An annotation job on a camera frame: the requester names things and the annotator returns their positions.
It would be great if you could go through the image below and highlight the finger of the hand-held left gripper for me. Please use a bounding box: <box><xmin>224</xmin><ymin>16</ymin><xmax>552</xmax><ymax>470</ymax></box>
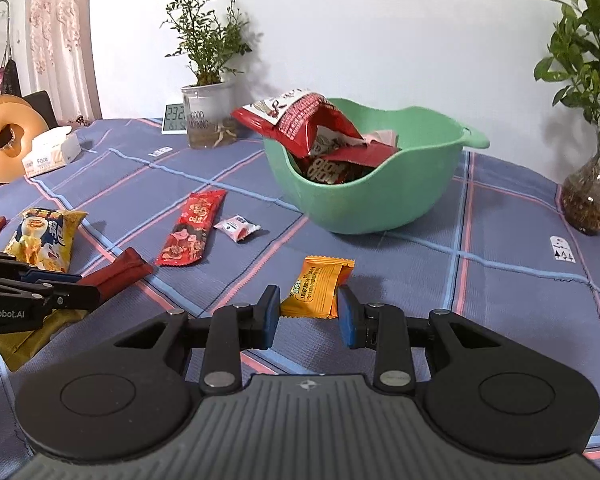
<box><xmin>0</xmin><ymin>247</ymin><xmax>83</xmax><ymax>285</ymax></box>
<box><xmin>0</xmin><ymin>274</ymin><xmax>102</xmax><ymax>311</ymax></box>

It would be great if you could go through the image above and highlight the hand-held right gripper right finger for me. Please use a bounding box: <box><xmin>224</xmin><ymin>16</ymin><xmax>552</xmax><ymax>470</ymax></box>
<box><xmin>336</xmin><ymin>283</ymin><xmax>505</xmax><ymax>394</ymax></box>

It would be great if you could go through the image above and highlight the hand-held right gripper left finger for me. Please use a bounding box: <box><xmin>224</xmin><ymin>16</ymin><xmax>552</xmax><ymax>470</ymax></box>
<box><xmin>112</xmin><ymin>284</ymin><xmax>283</xmax><ymax>395</ymax></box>

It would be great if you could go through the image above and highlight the orange snack packet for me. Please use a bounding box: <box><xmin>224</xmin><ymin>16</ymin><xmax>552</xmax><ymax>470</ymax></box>
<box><xmin>280</xmin><ymin>256</ymin><xmax>356</xmax><ymax>320</ymax></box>

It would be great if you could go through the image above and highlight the dark red packet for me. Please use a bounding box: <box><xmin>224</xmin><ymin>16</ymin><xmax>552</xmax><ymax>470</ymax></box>
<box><xmin>77</xmin><ymin>247</ymin><xmax>154</xmax><ymax>306</ymax></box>

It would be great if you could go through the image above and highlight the green plastic bowl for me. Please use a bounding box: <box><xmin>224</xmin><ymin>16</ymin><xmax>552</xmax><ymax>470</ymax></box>
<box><xmin>262</xmin><ymin>97</ymin><xmax>491</xmax><ymax>235</ymax></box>

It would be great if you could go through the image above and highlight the pink packet with gold emblem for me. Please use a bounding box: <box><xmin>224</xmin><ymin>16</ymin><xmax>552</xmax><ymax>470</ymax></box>
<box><xmin>362</xmin><ymin>129</ymin><xmax>398</xmax><ymax>148</ymax></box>

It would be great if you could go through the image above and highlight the red and white snack bag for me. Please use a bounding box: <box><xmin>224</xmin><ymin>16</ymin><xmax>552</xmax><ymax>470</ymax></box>
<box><xmin>230</xmin><ymin>89</ymin><xmax>366</xmax><ymax>158</ymax></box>

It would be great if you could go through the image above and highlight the olive yellow packet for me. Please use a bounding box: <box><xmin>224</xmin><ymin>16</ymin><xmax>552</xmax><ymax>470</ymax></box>
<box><xmin>0</xmin><ymin>307</ymin><xmax>88</xmax><ymax>373</ymax></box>

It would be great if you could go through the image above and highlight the yellow chip bag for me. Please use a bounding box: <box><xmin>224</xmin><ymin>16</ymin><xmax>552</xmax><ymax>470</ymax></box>
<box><xmin>3</xmin><ymin>207</ymin><xmax>88</xmax><ymax>275</ymax></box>

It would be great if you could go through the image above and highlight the small pale pink packet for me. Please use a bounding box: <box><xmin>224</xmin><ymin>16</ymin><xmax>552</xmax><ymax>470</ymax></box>
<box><xmin>213</xmin><ymin>215</ymin><xmax>262</xmax><ymax>243</ymax></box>

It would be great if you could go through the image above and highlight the long red patterned packet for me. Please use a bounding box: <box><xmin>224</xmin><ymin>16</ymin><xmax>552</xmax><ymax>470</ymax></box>
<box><xmin>155</xmin><ymin>190</ymin><xmax>228</xmax><ymax>267</ymax></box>

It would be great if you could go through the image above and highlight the white tissue box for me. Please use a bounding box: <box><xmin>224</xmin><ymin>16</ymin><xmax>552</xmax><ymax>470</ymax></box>
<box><xmin>21</xmin><ymin>126</ymin><xmax>81</xmax><ymax>178</ymax></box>

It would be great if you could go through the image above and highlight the blue plaid cloth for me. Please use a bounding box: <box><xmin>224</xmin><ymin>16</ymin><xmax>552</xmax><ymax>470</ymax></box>
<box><xmin>0</xmin><ymin>117</ymin><xmax>600</xmax><ymax>480</ymax></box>

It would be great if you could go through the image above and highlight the black chair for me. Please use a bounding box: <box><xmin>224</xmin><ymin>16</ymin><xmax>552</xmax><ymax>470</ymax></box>
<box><xmin>20</xmin><ymin>91</ymin><xmax>58</xmax><ymax>131</ymax></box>

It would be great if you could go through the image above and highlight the white digital clock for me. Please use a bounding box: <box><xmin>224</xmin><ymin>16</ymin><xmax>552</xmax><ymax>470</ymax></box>
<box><xmin>162</xmin><ymin>103</ymin><xmax>187</xmax><ymax>134</ymax></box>

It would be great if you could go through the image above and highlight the dark hanging bag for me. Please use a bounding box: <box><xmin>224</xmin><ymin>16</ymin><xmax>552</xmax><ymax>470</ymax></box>
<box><xmin>0</xmin><ymin>40</ymin><xmax>22</xmax><ymax>97</ymax></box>

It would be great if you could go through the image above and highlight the small plant in white pot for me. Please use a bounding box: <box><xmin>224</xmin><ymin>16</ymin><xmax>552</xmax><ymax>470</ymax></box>
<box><xmin>160</xmin><ymin>0</ymin><xmax>253</xmax><ymax>150</ymax></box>

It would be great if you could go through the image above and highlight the leafy plant in glass vase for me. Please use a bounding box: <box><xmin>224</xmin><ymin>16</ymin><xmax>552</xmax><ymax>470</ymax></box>
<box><xmin>529</xmin><ymin>0</ymin><xmax>600</xmax><ymax>236</ymax></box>

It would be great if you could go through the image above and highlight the orange ring cushion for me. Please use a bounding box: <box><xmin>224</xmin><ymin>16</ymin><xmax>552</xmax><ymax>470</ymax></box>
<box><xmin>0</xmin><ymin>95</ymin><xmax>48</xmax><ymax>183</ymax></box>

